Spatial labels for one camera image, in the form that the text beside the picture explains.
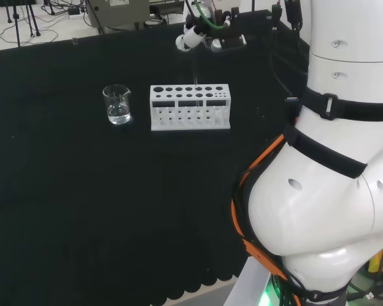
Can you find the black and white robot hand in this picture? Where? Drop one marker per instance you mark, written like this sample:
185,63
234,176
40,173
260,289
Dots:
194,36

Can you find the clear glass rod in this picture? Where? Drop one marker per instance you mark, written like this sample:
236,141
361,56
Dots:
195,79

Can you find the white test tube rack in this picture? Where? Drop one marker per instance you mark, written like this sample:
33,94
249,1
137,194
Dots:
191,126

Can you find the grey equipment box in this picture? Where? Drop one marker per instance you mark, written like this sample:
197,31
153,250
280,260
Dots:
121,12

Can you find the clear glass beaker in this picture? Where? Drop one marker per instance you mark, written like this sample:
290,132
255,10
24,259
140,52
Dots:
118,116

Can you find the clear tape piece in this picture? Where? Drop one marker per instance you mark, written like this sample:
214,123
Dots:
74,41

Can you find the black tripod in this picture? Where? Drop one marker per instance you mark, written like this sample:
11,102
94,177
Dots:
30,19

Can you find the black bench cloth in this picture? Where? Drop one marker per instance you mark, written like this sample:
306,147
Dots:
115,191

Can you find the yellow stop button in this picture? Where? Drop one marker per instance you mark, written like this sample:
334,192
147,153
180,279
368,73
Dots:
375,266

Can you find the grey metal base plate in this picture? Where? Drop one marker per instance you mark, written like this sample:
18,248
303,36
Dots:
249,287

